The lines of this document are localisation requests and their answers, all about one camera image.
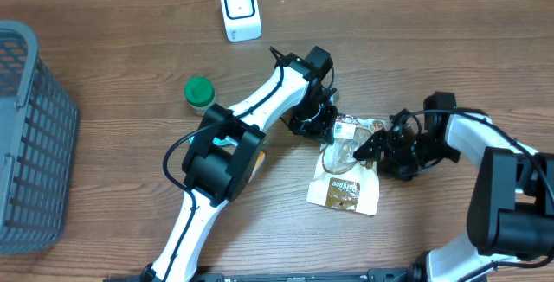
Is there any beige plastic pouch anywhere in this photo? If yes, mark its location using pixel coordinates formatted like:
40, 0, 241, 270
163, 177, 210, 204
306, 113, 386, 216

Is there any small orange snack packet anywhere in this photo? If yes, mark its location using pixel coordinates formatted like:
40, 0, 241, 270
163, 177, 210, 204
249, 151, 266, 182

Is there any green lid clear jar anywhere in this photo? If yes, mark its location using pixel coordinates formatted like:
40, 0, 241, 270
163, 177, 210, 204
184, 76, 218, 116

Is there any teal snack packet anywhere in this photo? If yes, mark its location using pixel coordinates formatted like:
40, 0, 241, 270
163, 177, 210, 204
187, 136, 236, 147

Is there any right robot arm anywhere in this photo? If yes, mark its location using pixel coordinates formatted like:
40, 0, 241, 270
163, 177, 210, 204
353, 92, 553, 281

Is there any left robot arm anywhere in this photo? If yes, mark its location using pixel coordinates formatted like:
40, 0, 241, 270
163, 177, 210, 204
139, 54, 337, 281

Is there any white barcode scanner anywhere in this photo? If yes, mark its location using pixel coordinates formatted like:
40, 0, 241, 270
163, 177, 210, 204
220, 0, 262, 42

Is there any grey plastic mesh basket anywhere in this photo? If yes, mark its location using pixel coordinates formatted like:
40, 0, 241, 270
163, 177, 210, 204
1, 20, 81, 255

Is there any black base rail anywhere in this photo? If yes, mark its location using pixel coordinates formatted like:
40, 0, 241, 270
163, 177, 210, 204
103, 266, 434, 282

